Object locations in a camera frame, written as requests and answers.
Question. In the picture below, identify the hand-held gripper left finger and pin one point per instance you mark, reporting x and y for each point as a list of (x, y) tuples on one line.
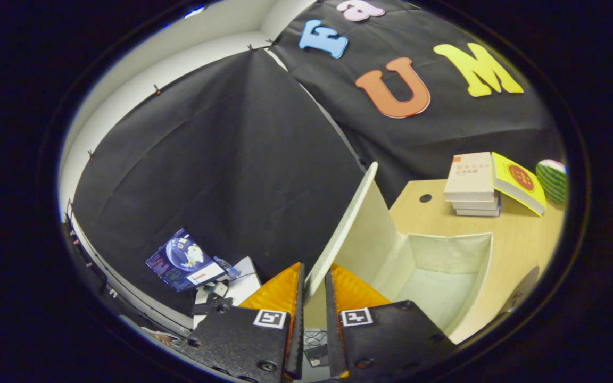
[(242, 340)]

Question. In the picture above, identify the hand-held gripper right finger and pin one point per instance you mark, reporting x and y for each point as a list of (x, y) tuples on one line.
[(391, 340)]

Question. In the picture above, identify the light green fabric storage box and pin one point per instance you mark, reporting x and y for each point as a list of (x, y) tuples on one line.
[(434, 287)]

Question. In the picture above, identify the blue printed box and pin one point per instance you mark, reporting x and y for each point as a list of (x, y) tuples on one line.
[(184, 260)]

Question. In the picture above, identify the white paper sheet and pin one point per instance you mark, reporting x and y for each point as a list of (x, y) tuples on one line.
[(245, 287)]

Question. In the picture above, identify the beige cover book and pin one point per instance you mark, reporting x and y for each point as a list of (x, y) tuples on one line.
[(469, 175)]

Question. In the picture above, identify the black backdrop cloth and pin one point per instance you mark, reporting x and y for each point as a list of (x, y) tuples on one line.
[(221, 159)]

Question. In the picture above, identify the yellow book with red emblem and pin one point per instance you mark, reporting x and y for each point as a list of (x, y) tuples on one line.
[(519, 183)]

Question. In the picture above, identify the watermelon slice plush toy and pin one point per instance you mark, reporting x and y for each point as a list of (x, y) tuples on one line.
[(553, 182)]

